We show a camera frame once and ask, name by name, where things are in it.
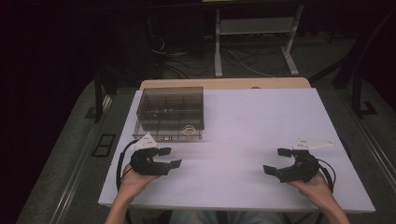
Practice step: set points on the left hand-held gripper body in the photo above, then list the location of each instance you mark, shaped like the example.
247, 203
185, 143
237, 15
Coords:
146, 165

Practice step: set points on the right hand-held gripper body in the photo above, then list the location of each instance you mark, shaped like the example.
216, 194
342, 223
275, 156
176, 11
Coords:
300, 171

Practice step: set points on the smoky transparent drawer box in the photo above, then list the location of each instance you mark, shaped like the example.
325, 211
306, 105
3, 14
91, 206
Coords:
169, 105

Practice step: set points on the person's right hand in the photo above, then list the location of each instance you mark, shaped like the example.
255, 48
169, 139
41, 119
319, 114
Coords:
314, 189

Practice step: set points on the person's left hand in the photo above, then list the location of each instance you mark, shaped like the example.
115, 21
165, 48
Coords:
134, 185

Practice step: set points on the white foam board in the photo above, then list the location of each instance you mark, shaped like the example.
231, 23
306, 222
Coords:
236, 124

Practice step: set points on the black metal stand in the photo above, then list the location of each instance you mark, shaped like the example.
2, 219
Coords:
356, 96
98, 96

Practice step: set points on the wooden table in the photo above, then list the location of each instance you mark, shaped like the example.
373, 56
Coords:
224, 83

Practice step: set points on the white metal stand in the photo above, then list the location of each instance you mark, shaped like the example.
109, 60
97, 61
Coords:
218, 46

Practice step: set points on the aluminium rail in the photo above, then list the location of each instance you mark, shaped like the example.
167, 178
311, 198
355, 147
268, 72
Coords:
373, 146
77, 174

